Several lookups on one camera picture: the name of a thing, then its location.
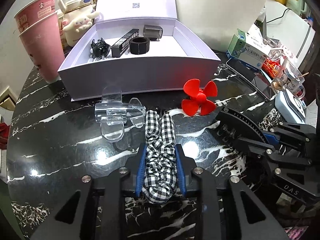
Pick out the black white gingham scrunchie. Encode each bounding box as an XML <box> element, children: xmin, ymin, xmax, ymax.
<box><xmin>142</xmin><ymin>110</ymin><xmax>177</xmax><ymax>204</ymax></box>

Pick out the red plastic fan propeller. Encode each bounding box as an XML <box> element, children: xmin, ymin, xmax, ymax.
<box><xmin>181</xmin><ymin>79</ymin><xmax>217</xmax><ymax>116</ymax></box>

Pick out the white blue small case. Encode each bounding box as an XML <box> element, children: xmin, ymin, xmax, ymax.
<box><xmin>274</xmin><ymin>89</ymin><xmax>306</xmax><ymax>124</ymax></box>

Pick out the clear cartoon glass mug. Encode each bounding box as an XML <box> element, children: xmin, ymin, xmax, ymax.
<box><xmin>271</xmin><ymin>59</ymin><xmax>306</xmax><ymax>99</ymax></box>

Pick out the black tablet device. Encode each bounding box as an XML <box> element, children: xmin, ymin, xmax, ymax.
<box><xmin>226</xmin><ymin>59</ymin><xmax>274</xmax><ymax>101</ymax></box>

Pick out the green white medicine box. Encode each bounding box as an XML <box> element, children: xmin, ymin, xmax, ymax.
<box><xmin>226</xmin><ymin>29</ymin><xmax>271</xmax><ymax>70</ymax></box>

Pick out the red plaid scarf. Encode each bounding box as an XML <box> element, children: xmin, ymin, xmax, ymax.
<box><xmin>0</xmin><ymin>122</ymin><xmax>10</xmax><ymax>150</ymax></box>

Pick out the white foam chair back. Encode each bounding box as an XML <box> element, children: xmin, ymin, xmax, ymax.
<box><xmin>176</xmin><ymin>0</ymin><xmax>267</xmax><ymax>52</ymax></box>

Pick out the dark translucent cube box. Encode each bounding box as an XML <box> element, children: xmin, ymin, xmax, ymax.
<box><xmin>143</xmin><ymin>24</ymin><xmax>163</xmax><ymax>41</ymax></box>

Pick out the small black claw clip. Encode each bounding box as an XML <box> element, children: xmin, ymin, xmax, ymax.
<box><xmin>90</xmin><ymin>38</ymin><xmax>111</xmax><ymax>59</ymax></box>

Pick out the black rectangular cosmetic box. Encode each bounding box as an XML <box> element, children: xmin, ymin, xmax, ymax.
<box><xmin>111</xmin><ymin>29</ymin><xmax>139</xmax><ymax>58</ymax></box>

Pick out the lavender gift box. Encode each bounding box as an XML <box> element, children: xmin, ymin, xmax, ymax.
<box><xmin>59</xmin><ymin>0</ymin><xmax>220</xmax><ymax>103</ymax></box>

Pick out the cream cartoon dog bottle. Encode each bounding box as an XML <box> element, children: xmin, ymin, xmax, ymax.
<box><xmin>57</xmin><ymin>0</ymin><xmax>99</xmax><ymax>47</ymax></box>

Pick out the upper pink paper cup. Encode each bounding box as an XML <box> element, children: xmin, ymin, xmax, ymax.
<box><xmin>14</xmin><ymin>0</ymin><xmax>56</xmax><ymax>34</ymax></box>

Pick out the white appliance with cable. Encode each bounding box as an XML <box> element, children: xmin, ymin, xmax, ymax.
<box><xmin>257</xmin><ymin>0</ymin><xmax>316</xmax><ymax>67</ymax></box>

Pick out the black ring band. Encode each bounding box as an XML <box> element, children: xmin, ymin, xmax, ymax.
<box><xmin>129</xmin><ymin>37</ymin><xmax>150</xmax><ymax>55</ymax></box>

